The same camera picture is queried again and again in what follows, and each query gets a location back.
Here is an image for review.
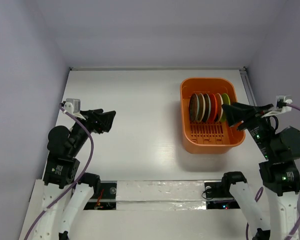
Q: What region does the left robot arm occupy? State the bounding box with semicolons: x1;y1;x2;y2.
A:
24;104;116;240

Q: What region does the green plate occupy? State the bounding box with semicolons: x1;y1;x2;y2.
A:
220;93;231;123

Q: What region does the white front panel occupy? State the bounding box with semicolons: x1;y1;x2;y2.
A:
18;178;300;240

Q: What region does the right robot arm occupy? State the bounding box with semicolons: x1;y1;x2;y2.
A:
220;100;300;240

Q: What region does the cream floral plate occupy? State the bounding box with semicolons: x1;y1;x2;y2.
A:
196;93;206;123
214;93;224;123

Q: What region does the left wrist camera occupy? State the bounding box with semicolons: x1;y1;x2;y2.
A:
61;98;84;119

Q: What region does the orange plate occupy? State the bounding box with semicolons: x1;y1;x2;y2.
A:
209;93;218;123

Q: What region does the orange plastic dish rack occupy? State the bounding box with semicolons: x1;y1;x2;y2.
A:
180;77;246;154

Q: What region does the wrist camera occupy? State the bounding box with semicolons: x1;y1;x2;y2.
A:
61;98;84;119
276;95;293;114

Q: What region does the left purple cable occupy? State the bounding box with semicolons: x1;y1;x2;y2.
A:
23;106;95;240

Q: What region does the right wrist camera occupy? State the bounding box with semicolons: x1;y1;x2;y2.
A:
276;95;293;114

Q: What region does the blue patterned plate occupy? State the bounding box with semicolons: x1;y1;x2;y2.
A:
188;93;200;122
202;93;212;123

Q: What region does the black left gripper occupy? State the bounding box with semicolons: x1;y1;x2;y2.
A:
69;107;116;155

